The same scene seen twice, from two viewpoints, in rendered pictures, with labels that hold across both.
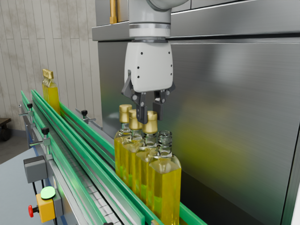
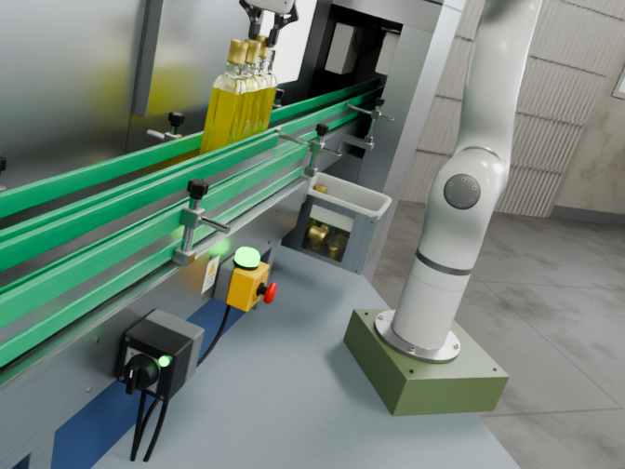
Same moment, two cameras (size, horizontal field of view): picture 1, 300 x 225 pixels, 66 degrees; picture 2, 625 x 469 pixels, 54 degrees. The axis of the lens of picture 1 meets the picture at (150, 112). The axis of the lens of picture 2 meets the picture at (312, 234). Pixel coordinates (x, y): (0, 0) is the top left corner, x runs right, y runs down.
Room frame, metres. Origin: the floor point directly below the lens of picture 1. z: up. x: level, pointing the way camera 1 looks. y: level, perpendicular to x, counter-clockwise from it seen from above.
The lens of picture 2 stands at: (1.27, 1.11, 1.48)
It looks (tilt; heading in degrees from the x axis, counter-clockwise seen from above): 22 degrees down; 226
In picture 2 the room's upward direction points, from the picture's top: 16 degrees clockwise
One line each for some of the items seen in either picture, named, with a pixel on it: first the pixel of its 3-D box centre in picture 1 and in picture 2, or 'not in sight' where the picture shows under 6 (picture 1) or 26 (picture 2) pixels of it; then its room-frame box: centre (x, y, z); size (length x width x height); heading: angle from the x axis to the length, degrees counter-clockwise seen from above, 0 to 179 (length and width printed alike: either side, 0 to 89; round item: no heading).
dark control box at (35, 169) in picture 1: (35, 168); (160, 355); (0.90, 0.50, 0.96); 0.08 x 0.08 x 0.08; 33
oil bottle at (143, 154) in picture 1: (149, 184); (245, 119); (0.49, 0.00, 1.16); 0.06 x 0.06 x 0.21; 34
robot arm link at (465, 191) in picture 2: not in sight; (459, 211); (0.29, 0.47, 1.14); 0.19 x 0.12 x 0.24; 28
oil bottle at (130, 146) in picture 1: (136, 173); (235, 123); (0.54, 0.04, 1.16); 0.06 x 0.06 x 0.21; 34
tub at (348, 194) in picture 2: not in sight; (341, 207); (0.19, 0.07, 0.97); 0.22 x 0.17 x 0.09; 123
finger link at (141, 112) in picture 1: (137, 108); (279, 33); (0.48, 0.03, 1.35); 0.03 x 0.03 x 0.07; 34
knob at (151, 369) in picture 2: not in sight; (137, 375); (0.95, 0.53, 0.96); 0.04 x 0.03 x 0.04; 123
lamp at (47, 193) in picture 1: (47, 192); (247, 257); (0.67, 0.34, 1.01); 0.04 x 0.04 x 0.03
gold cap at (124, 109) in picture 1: (126, 113); (237, 51); (0.59, 0.06, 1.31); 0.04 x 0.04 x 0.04
